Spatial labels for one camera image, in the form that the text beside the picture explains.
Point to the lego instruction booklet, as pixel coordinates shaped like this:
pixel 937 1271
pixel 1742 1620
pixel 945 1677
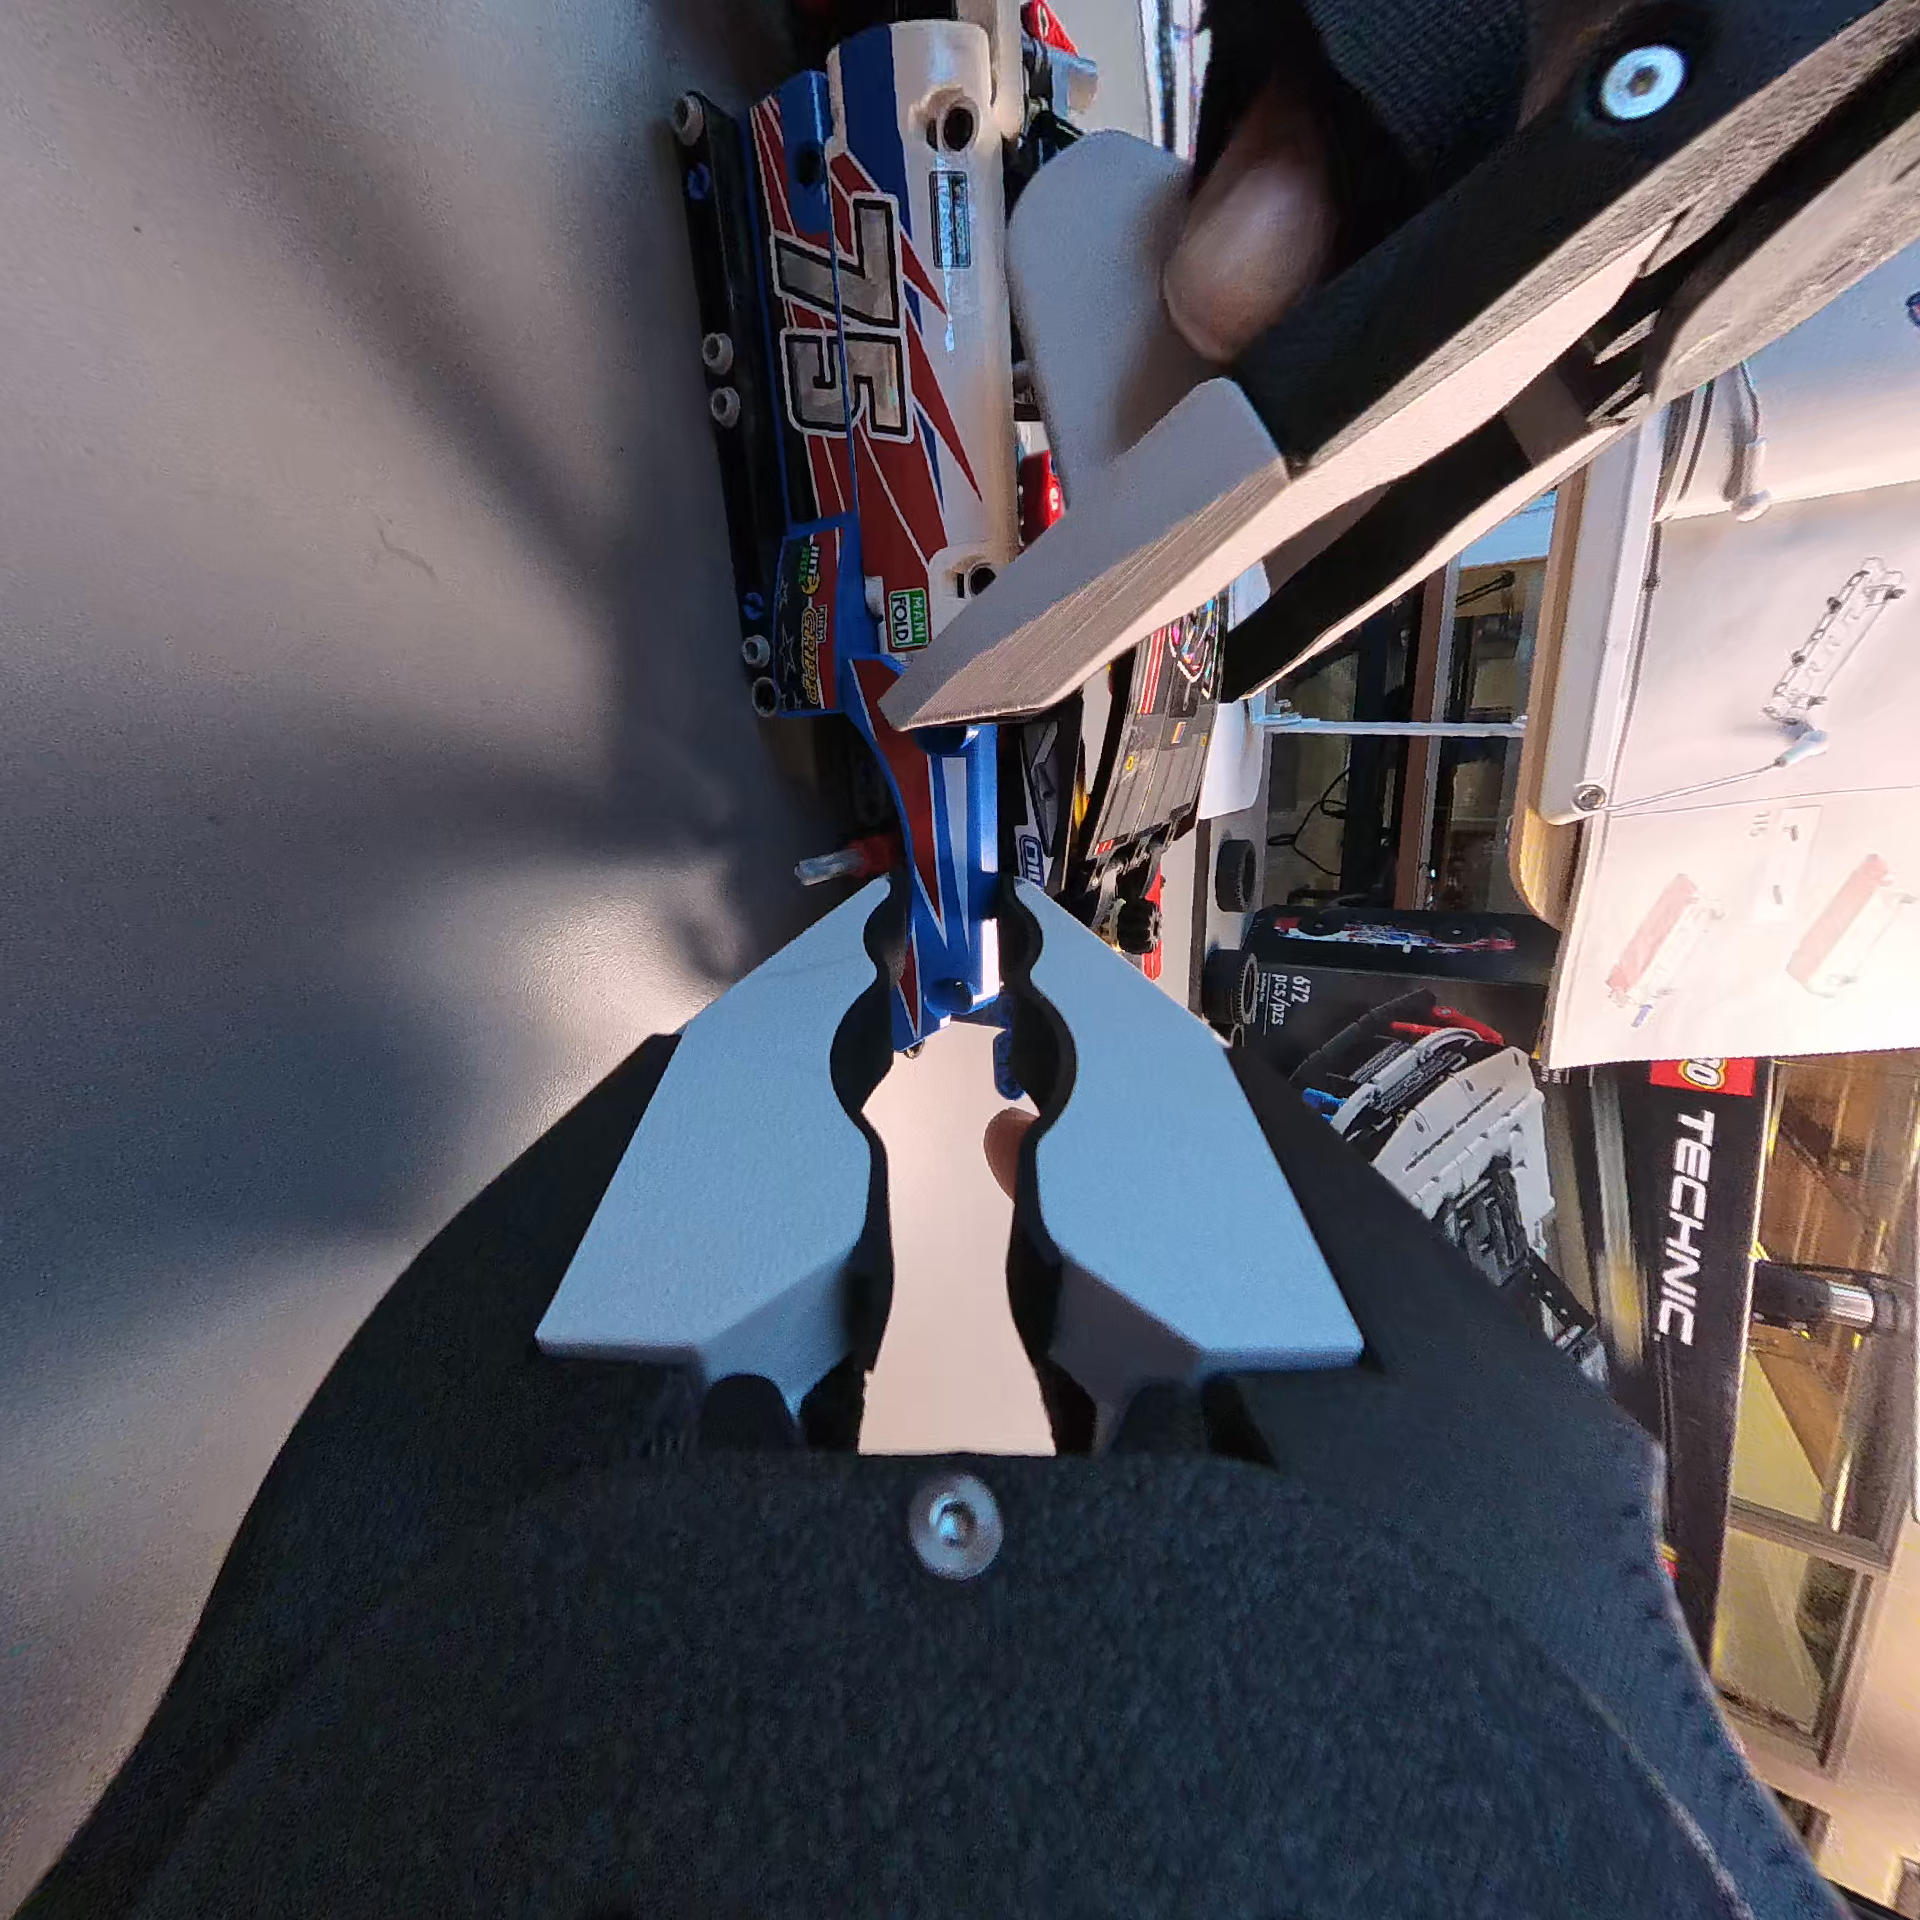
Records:
pixel 1770 751

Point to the white book stand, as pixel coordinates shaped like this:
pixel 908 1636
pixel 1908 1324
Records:
pixel 1575 600

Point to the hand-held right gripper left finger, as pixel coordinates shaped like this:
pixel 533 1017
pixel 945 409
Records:
pixel 721 1200

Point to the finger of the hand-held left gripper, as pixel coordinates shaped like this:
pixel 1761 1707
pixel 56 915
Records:
pixel 1141 585
pixel 1424 525

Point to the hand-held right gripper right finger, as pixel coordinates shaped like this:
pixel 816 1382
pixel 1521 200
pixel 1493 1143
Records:
pixel 1185 1215

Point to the person's left hand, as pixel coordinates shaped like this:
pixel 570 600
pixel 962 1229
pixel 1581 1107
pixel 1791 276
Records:
pixel 1254 240

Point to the blue curved lego panel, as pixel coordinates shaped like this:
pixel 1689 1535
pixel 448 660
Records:
pixel 937 840

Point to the person's right hand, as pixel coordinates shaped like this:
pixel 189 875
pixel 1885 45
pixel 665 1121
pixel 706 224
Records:
pixel 1008 1155

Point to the black lego box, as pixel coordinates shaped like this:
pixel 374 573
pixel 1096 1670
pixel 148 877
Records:
pixel 1500 1079

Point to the lego race car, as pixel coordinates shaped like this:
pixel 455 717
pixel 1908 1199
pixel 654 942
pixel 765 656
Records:
pixel 869 376

